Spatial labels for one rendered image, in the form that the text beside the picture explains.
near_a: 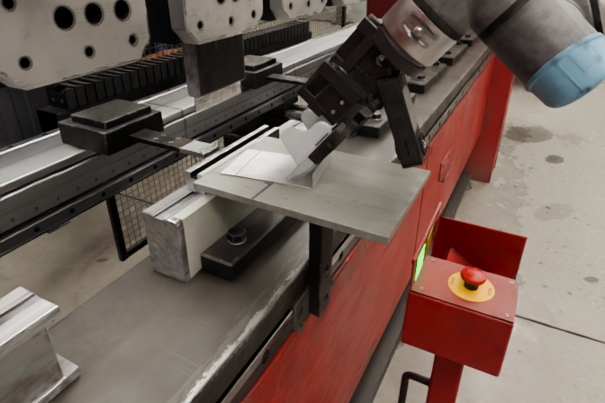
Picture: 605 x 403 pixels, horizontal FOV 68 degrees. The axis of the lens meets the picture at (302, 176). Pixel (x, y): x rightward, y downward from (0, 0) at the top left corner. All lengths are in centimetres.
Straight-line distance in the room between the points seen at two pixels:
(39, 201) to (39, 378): 31
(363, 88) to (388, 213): 15
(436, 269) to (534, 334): 116
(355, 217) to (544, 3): 28
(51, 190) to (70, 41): 38
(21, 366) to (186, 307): 19
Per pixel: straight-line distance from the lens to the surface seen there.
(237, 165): 63
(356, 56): 52
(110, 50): 44
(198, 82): 59
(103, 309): 62
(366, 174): 61
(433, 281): 79
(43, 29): 41
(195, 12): 52
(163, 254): 63
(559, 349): 193
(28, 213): 76
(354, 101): 51
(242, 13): 59
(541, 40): 48
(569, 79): 49
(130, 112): 78
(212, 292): 61
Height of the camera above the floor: 127
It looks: 27 degrees down
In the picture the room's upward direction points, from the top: straight up
